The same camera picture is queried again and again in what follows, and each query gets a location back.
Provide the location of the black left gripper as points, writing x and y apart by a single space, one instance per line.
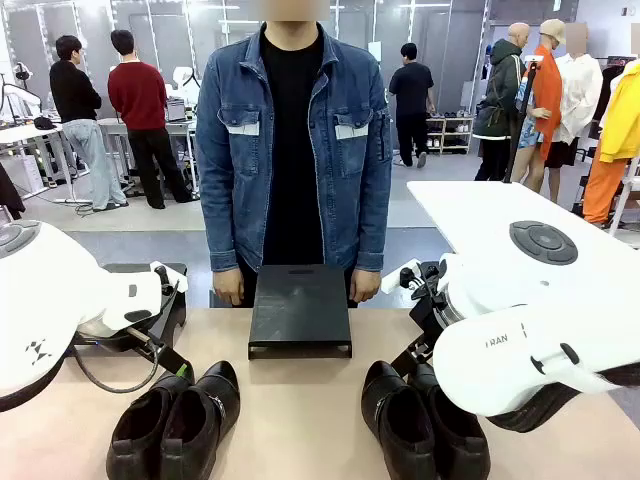
112 337

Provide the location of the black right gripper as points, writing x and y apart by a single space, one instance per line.
430 322

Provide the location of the person's right forearm denim sleeve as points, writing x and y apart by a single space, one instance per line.
220 225

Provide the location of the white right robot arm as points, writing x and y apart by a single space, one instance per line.
550 300

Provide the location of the person's left forearm denim sleeve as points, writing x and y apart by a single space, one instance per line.
372 225

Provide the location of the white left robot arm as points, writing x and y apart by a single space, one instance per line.
45 295

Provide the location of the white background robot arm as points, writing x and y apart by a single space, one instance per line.
186 82

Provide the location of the black shoe stand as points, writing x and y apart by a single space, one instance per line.
172 320
300 305

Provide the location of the person's left hand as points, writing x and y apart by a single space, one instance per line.
366 287

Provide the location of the person's right hand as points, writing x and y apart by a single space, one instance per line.
229 289

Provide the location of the large white table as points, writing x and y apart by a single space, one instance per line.
475 210

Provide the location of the wooden shoe rack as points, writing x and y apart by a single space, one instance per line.
452 135

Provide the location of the white workbench desk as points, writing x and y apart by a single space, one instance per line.
30 135
112 125

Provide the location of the man in red sweater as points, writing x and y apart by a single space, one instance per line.
142 120

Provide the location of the man in denim jacket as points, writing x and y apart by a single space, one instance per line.
292 150

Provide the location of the open laptop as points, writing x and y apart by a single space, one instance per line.
177 111

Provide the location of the man in black sweater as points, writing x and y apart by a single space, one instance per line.
82 120

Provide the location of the orange trousers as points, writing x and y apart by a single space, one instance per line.
602 190

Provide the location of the black tripod with white head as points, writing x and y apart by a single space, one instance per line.
520 125

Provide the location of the man in black t-shirt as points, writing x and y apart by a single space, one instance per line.
412 100

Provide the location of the black cap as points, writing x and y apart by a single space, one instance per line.
45 123

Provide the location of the mannequin in green jacket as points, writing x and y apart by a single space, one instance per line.
500 100

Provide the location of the mannequin in orange top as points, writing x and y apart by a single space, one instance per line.
542 100

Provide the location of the white paper sign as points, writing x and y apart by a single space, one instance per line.
375 51

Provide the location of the figure in white shirt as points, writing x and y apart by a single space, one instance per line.
580 95

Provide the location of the yellow hanging garment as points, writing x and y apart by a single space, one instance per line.
622 120

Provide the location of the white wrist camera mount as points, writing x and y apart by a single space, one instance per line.
172 277
397 277

